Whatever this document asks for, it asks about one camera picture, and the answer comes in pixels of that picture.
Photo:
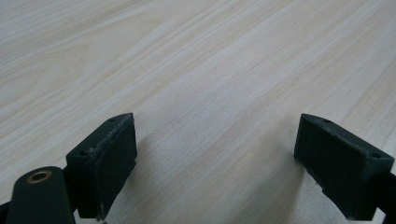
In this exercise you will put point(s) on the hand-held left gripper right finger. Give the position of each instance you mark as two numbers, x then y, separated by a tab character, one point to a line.
339	165

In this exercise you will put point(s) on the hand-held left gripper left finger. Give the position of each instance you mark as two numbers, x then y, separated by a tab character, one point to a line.
102	165

